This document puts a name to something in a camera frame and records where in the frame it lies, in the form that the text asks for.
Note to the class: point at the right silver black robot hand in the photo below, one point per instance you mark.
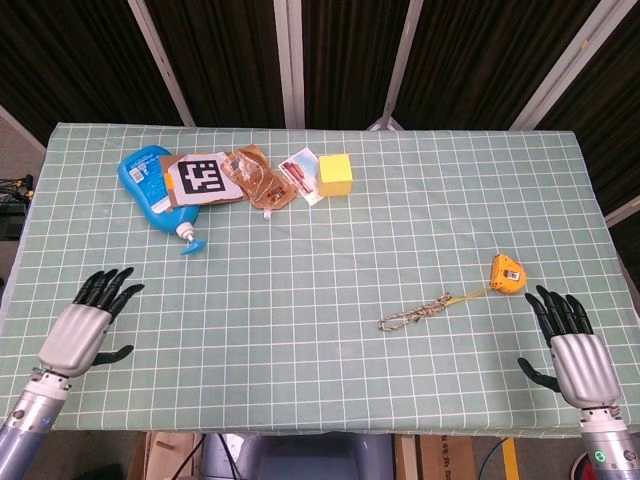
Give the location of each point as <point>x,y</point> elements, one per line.
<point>585,367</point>

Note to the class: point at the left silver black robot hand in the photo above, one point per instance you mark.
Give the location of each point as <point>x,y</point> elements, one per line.
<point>75,340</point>

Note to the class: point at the yellow tape measure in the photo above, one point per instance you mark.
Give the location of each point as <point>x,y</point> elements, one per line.
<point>507,275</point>

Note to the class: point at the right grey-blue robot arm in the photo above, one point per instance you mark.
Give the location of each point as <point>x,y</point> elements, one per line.
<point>607,445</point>

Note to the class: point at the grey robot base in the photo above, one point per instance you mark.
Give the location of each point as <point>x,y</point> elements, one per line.
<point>310,457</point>

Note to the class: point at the yellow strip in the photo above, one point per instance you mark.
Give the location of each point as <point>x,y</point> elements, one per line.
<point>509,457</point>

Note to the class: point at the light wooden box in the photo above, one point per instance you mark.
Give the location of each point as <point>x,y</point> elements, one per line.
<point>170,450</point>

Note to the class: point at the blue pump lotion bottle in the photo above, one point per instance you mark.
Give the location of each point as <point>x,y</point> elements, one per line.
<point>145,192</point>

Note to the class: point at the brown cardboard box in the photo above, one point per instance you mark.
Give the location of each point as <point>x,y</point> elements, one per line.
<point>445,457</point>

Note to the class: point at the wooden table leg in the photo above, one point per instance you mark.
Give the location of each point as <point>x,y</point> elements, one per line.
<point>407,457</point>

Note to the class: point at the cardboard with black-white marker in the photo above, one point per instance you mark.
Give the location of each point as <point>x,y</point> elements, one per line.
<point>200,177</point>

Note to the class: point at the brown refill pouch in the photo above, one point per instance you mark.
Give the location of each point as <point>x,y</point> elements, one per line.
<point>265,187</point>

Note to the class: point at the green checkered tablecloth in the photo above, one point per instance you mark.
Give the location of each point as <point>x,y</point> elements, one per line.
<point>320,360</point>

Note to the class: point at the white picture card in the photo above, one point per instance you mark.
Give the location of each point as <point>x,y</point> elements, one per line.
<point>300,170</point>

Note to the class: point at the yellow cube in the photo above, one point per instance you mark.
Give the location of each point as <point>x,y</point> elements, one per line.
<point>335,172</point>

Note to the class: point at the white partition post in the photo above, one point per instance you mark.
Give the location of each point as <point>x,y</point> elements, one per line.
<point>290,60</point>
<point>397,65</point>
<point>565,65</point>
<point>160,60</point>
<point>622,211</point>

